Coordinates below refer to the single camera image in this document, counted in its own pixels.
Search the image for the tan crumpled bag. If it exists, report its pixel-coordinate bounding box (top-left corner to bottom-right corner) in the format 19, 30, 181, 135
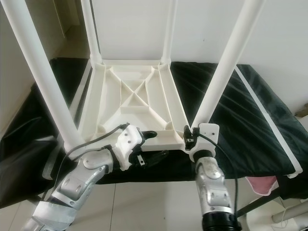
295, 105, 308, 117

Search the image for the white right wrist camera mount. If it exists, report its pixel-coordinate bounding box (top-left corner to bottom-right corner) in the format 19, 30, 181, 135
187, 122, 221, 163

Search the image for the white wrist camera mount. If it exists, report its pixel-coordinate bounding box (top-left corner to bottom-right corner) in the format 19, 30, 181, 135
112, 122, 148, 172
187, 122, 221, 163

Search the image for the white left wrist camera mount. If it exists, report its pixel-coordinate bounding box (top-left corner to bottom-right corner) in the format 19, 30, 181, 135
112, 122, 148, 172

